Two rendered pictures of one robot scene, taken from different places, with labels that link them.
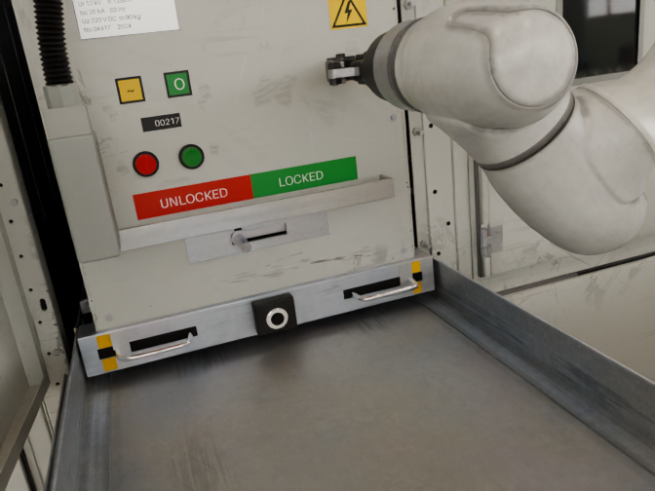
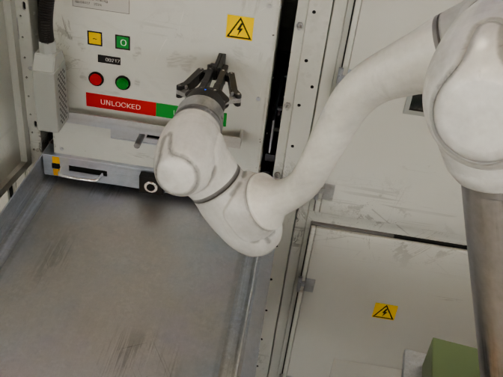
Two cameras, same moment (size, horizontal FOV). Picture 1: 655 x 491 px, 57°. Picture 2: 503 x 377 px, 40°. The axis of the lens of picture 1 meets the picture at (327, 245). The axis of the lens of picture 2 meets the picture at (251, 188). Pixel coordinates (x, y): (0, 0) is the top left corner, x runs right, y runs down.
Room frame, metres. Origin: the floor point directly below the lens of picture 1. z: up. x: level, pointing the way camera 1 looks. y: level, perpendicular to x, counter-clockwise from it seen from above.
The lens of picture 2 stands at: (-0.34, -0.58, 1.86)
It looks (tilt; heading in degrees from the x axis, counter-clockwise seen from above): 36 degrees down; 20
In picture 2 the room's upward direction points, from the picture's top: 7 degrees clockwise
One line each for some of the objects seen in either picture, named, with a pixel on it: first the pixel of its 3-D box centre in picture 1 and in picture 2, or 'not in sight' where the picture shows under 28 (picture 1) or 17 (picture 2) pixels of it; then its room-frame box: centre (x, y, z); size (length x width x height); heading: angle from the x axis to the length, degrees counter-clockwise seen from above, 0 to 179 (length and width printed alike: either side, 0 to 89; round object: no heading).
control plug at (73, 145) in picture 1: (84, 181); (51, 88); (0.70, 0.27, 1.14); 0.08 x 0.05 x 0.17; 17
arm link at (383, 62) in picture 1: (421, 65); (198, 121); (0.62, -0.11, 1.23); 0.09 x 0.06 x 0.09; 107
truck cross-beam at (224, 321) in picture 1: (268, 306); (156, 175); (0.85, 0.10, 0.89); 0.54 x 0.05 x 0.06; 107
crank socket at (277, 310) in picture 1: (275, 315); (152, 184); (0.81, 0.09, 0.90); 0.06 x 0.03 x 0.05; 107
